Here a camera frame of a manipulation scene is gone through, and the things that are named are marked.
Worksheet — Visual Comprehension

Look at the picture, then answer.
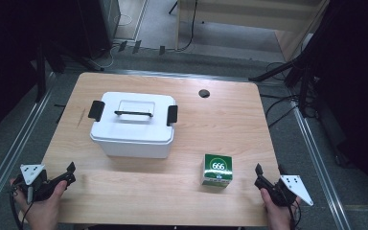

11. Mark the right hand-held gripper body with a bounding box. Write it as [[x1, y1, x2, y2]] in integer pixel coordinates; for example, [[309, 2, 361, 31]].
[[254, 174, 314, 207]]

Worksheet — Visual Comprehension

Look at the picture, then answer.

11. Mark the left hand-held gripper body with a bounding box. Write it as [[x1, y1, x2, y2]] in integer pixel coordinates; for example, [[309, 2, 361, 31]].
[[13, 163, 69, 204]]

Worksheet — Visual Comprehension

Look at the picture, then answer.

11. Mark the green and white carton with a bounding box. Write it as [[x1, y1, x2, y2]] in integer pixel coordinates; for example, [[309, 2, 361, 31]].
[[200, 153, 234, 189]]

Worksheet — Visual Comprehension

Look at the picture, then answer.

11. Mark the white plastic storage box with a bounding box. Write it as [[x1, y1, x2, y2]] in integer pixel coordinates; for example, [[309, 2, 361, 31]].
[[90, 135, 175, 160]]

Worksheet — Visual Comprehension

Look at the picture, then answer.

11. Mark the white lid with black latches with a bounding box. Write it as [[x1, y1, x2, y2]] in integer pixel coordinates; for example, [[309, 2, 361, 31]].
[[87, 91, 179, 146]]

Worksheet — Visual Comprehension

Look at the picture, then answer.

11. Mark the person's right hand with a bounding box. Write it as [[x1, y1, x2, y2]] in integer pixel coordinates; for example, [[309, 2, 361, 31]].
[[260, 188, 302, 230]]

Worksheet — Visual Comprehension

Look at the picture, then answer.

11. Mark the person's left hand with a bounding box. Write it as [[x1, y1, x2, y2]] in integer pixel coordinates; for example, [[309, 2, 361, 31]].
[[10, 178, 68, 230]]

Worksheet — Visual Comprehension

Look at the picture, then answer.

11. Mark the black metal stand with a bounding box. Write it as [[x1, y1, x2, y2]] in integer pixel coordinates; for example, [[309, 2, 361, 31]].
[[248, 0, 334, 119], [34, 39, 105, 104]]

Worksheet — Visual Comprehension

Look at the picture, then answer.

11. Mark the dark curtain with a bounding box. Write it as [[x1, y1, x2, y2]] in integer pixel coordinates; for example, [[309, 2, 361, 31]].
[[0, 0, 46, 145], [312, 0, 368, 209]]

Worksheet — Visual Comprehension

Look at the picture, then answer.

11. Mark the black cabinet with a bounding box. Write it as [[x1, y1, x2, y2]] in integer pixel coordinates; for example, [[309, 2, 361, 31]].
[[76, 0, 123, 59]]

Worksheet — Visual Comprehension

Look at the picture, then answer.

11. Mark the light wooden bench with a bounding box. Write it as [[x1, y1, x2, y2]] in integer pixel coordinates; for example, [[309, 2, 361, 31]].
[[174, 0, 331, 62]]

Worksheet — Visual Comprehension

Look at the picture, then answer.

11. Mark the metal floor rail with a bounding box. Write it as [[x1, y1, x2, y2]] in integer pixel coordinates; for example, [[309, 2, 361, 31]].
[[0, 72, 57, 219], [290, 101, 353, 230], [106, 68, 265, 84]]

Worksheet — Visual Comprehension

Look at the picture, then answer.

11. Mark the right hand-held gripper cable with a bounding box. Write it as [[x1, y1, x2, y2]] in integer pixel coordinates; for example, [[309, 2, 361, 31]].
[[287, 200, 302, 230]]

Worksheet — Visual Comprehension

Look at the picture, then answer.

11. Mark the hand-held gripper cable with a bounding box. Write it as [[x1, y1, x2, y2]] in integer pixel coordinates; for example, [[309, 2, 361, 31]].
[[287, 200, 302, 230], [9, 186, 35, 230]]

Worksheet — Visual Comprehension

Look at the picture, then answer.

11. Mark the left hand-held gripper cable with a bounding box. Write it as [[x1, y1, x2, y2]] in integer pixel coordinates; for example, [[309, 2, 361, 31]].
[[9, 186, 35, 230]]

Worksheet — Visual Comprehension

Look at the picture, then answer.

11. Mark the bundle of black cables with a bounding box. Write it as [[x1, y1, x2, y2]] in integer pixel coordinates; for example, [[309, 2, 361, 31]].
[[259, 61, 319, 129]]

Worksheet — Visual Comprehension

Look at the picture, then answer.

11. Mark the white floor cable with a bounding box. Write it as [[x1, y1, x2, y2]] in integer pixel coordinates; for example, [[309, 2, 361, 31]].
[[99, 13, 132, 70]]

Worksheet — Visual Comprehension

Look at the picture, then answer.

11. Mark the black floor cable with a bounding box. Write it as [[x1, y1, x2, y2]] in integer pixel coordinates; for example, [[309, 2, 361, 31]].
[[167, 0, 199, 53]]

